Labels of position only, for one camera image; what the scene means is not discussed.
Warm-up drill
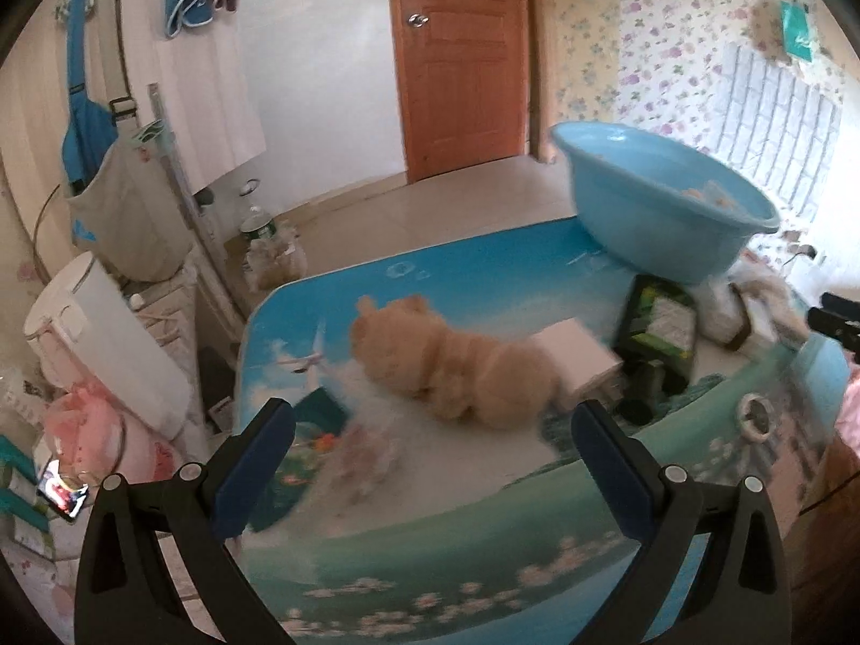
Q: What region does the light blue plastic basin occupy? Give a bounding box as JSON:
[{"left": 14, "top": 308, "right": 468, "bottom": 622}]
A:
[{"left": 551, "top": 122, "right": 782, "bottom": 283}]

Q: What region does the thin black cable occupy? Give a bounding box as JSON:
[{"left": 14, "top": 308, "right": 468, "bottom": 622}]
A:
[{"left": 796, "top": 477, "right": 860, "bottom": 518}]

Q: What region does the phone with lit screen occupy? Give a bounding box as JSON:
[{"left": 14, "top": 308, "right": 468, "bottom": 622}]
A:
[{"left": 37, "top": 460, "right": 91, "bottom": 524}]

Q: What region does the brown wooden door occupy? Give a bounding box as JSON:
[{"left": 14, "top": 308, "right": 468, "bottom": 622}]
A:
[{"left": 386, "top": 0, "right": 532, "bottom": 184}]

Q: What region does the white brick wall panel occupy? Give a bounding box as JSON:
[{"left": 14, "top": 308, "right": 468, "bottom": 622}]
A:
[{"left": 708, "top": 44, "right": 844, "bottom": 216}]

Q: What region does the black case with green label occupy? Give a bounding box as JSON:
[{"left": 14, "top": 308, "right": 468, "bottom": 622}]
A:
[{"left": 614, "top": 275, "right": 700, "bottom": 377}]

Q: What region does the orange cloth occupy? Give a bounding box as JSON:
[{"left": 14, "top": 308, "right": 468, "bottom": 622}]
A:
[{"left": 832, "top": 359, "right": 860, "bottom": 451}]

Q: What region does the white kettle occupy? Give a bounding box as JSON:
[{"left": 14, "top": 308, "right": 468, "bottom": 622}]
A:
[{"left": 23, "top": 252, "right": 192, "bottom": 441}]

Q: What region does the blue printed desktop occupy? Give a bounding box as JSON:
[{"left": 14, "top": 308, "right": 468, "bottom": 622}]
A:
[{"left": 232, "top": 218, "right": 851, "bottom": 645}]

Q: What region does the tape roll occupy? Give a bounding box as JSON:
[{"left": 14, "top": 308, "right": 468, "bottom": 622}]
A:
[{"left": 737, "top": 393, "right": 782, "bottom": 443}]

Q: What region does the dark green printed packet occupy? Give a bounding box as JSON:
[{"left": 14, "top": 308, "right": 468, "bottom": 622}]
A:
[{"left": 296, "top": 393, "right": 360, "bottom": 438}]

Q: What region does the metal rack frame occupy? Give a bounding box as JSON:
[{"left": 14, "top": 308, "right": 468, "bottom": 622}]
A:
[{"left": 148, "top": 84, "right": 246, "bottom": 324}]

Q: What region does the glass jar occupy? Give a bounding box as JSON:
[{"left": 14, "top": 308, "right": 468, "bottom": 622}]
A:
[{"left": 240, "top": 205, "right": 278, "bottom": 246}]

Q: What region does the blue hanging bag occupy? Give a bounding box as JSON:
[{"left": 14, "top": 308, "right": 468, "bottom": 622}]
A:
[{"left": 62, "top": 0, "right": 118, "bottom": 196}]

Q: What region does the clear plastic wrapper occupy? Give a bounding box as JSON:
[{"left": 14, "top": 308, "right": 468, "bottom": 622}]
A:
[{"left": 282, "top": 363, "right": 418, "bottom": 532}]

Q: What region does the grey fabric bag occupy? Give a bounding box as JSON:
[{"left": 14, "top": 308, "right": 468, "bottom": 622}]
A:
[{"left": 67, "top": 117, "right": 192, "bottom": 283}]

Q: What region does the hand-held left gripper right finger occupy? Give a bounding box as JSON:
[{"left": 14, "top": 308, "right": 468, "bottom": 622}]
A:
[{"left": 571, "top": 398, "right": 794, "bottom": 645}]

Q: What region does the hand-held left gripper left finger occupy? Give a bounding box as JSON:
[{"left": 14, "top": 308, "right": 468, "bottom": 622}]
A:
[{"left": 74, "top": 398, "right": 297, "bottom": 645}]

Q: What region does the small black clip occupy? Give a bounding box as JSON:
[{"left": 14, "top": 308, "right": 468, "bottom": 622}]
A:
[{"left": 618, "top": 359, "right": 673, "bottom": 426}]

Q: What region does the cream crumpled cloth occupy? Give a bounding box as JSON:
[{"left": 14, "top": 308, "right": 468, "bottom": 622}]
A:
[{"left": 735, "top": 259, "right": 807, "bottom": 350}]

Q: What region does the white square box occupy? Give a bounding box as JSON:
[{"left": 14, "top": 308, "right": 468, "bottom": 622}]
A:
[{"left": 534, "top": 319, "right": 626, "bottom": 411}]

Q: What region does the teal wall bag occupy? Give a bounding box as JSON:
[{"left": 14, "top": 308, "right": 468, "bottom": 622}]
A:
[{"left": 779, "top": 0, "right": 822, "bottom": 60}]

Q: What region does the beige plush bear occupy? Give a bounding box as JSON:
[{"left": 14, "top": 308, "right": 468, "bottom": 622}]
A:
[{"left": 350, "top": 294, "right": 562, "bottom": 431}]

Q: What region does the pink cloth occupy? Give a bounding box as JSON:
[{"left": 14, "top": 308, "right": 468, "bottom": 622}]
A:
[{"left": 44, "top": 376, "right": 189, "bottom": 485}]

